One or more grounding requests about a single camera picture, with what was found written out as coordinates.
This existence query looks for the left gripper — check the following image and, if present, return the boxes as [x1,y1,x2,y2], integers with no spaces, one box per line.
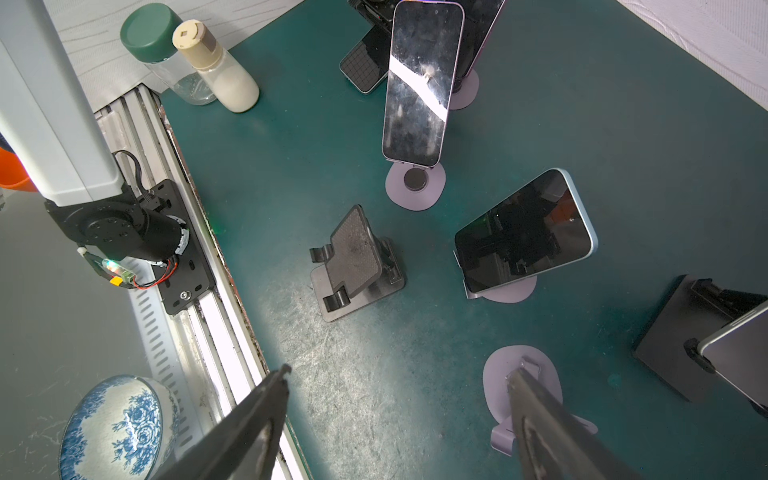
[347,0,399,34]

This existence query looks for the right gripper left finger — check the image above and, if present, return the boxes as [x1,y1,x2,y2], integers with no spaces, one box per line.
[158,364,292,479]

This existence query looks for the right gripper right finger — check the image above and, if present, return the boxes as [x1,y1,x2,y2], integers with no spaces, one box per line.
[507,370,641,479]

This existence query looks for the teal phone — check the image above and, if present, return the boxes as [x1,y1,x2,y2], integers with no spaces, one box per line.
[339,27,391,95]
[454,168,599,293]

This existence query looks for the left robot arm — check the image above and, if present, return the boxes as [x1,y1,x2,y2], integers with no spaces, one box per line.
[1,1,189,262]

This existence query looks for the purple phone middle left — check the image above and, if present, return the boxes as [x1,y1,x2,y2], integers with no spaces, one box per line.
[382,1,465,167]

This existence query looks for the purple phone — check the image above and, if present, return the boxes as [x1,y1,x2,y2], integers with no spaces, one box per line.
[382,1,465,167]
[453,0,505,93]

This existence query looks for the purple round stand front right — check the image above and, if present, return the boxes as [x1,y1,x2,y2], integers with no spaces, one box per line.
[482,344,599,457]

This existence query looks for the purple round stand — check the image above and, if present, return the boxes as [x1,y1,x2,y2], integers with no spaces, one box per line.
[450,69,480,111]
[482,344,599,457]
[385,162,446,211]
[463,276,538,304]

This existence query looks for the purple phone back left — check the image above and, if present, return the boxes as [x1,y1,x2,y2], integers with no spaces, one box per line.
[453,0,505,93]

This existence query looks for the purple round stand back left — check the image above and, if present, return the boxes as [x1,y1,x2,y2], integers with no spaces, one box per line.
[450,69,480,111]

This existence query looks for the purple round stand centre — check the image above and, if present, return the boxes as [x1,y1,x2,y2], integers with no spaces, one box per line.
[463,276,538,304]

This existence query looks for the purple round stand middle left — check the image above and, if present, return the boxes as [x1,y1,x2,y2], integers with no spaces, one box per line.
[385,162,446,211]

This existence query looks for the black stand back right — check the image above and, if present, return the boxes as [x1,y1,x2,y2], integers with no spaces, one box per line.
[633,275,767,417]

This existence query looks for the black stand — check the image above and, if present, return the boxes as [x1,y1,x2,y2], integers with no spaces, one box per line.
[633,275,767,417]
[309,204,406,323]

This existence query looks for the white phone back right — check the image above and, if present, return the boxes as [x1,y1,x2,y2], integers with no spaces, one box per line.
[696,302,767,410]

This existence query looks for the black stand front centre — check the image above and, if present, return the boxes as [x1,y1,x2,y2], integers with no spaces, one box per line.
[309,204,406,323]

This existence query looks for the blue white ceramic bowl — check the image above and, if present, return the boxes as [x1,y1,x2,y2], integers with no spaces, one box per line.
[59,375,180,479]

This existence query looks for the white bottle beige cap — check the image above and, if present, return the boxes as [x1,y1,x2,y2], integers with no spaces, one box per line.
[172,20,260,113]

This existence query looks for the green cap clear jar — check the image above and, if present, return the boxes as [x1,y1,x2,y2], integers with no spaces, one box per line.
[119,3,216,106]

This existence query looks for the green table mat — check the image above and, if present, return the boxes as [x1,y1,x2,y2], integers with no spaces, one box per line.
[158,0,768,480]

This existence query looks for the orange plastic bowl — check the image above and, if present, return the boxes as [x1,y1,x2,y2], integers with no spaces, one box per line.
[0,148,37,192]

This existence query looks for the white slotted cable duct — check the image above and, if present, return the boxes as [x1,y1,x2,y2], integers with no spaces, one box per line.
[128,288,203,457]

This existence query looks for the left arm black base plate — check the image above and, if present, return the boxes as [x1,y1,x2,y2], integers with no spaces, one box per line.
[140,179,215,316]

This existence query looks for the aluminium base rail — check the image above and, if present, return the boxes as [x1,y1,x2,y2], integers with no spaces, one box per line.
[95,83,313,480]

